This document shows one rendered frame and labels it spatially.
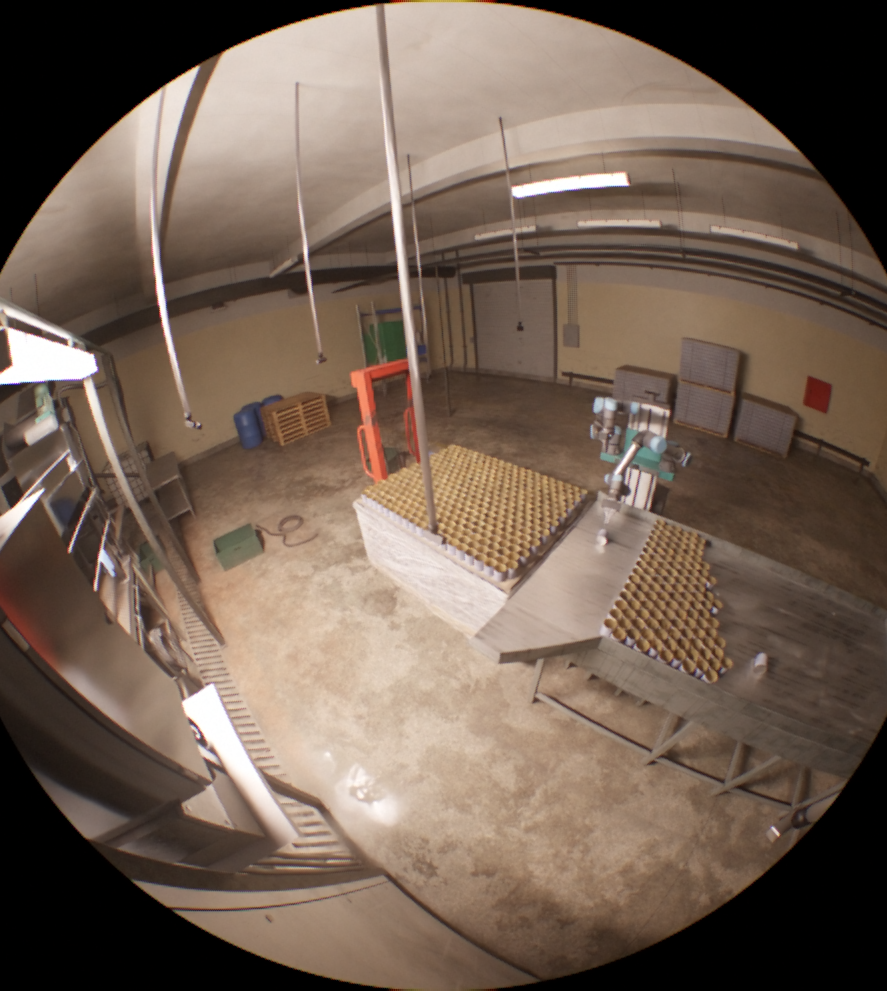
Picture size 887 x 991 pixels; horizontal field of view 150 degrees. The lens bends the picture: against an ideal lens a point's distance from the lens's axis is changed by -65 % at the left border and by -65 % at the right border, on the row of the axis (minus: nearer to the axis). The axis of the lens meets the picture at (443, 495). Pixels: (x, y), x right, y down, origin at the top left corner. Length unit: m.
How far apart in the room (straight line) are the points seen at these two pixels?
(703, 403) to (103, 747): 8.99
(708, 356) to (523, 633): 7.67
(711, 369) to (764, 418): 1.67
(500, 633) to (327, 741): 1.65
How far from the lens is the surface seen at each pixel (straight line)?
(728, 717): 1.94
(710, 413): 8.76
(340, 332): 11.16
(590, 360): 10.92
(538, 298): 11.51
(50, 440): 3.06
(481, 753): 2.55
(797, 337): 10.44
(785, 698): 2.06
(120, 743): 0.59
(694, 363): 8.57
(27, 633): 0.49
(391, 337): 10.65
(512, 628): 1.71
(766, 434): 8.89
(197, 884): 0.92
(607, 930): 2.69
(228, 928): 0.91
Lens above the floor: 2.46
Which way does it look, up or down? 31 degrees down
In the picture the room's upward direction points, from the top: 6 degrees counter-clockwise
